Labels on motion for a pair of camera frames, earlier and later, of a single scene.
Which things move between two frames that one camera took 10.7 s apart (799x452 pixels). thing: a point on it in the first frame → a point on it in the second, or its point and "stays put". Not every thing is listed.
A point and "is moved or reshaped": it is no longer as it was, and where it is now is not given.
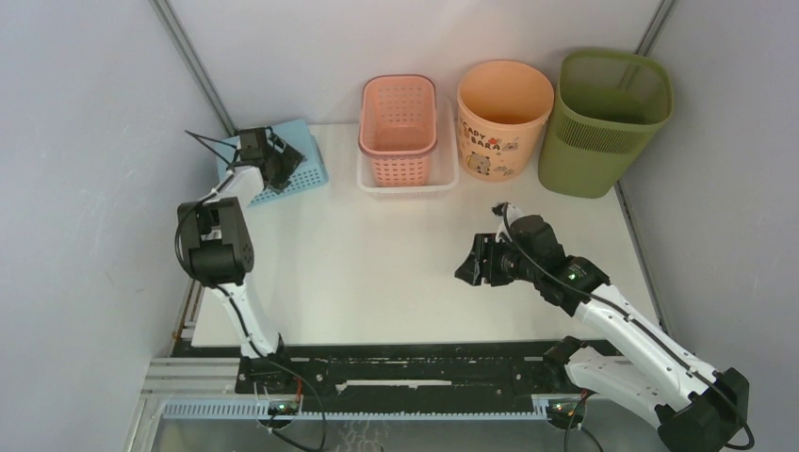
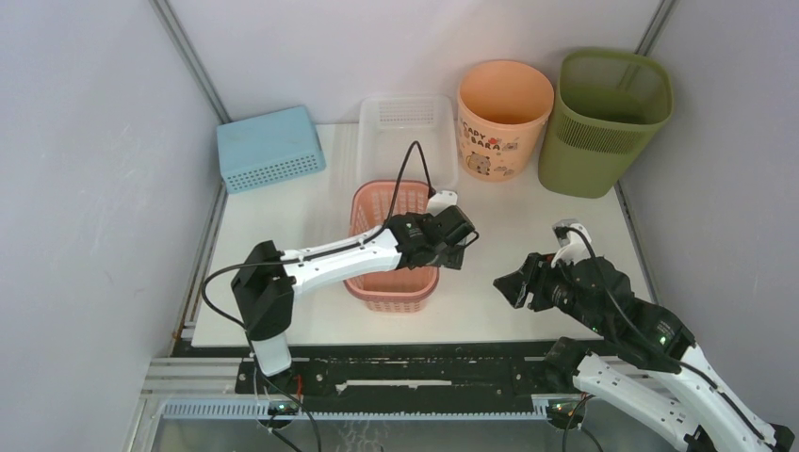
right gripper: x=484 y=248 → x=513 y=284
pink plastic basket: x=398 y=126 → x=371 y=205
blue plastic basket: x=310 y=174 is moved or reshaped
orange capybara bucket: x=502 y=106 stays put
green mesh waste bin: x=609 y=110 stays put
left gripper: x=290 y=159 → x=449 y=257
